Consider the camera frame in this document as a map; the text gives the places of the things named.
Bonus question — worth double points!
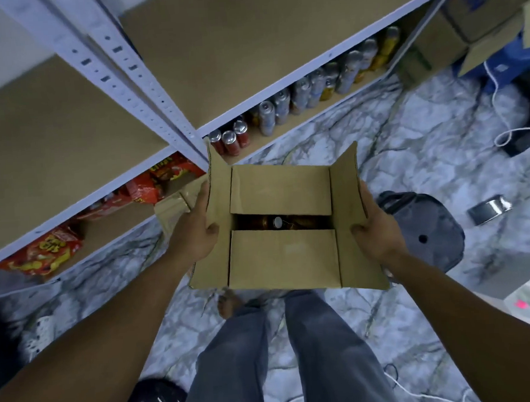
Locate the person's right hand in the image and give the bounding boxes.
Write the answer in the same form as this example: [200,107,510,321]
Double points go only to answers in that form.
[348,175,411,271]

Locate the person's left hand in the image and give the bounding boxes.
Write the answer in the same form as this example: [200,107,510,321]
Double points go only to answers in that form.
[161,178,225,271]

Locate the brown cardboard box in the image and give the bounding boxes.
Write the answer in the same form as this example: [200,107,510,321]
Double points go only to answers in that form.
[151,137,391,302]

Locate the white metal shelving rack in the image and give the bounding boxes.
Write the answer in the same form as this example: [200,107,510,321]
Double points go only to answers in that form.
[0,0,483,298]

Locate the person's right forearm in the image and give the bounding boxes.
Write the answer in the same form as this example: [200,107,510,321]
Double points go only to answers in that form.
[383,242,530,402]

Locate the person's left forearm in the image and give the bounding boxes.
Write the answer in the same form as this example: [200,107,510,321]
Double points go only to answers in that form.
[0,251,203,402]

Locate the person's left foot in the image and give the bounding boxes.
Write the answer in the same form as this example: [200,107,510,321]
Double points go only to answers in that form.
[217,288,248,321]

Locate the person's grey trousers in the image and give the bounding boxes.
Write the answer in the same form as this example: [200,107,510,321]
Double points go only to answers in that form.
[175,285,403,402]

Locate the black plastic stool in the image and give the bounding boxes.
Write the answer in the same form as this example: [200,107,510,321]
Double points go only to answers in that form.
[375,186,469,278]

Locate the black phone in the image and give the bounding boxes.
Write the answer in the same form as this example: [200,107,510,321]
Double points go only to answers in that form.
[466,195,514,227]

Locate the red yellow snack packet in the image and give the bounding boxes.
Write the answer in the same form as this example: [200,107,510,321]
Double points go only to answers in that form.
[0,223,86,281]

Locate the row of silver cans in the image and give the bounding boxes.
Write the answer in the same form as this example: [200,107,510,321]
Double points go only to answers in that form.
[201,25,409,160]

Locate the black glossy object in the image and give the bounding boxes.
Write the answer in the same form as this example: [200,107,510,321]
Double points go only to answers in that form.
[115,375,189,402]

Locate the white power strip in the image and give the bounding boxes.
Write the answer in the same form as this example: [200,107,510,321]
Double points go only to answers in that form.
[21,314,58,359]

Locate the blue crate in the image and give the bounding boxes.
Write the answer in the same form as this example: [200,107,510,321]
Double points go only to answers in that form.
[456,36,530,94]

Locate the open brown carton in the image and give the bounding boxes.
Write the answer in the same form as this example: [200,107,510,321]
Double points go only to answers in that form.
[391,0,530,92]

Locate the white cable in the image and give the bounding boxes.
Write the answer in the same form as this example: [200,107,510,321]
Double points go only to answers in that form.
[481,56,530,151]

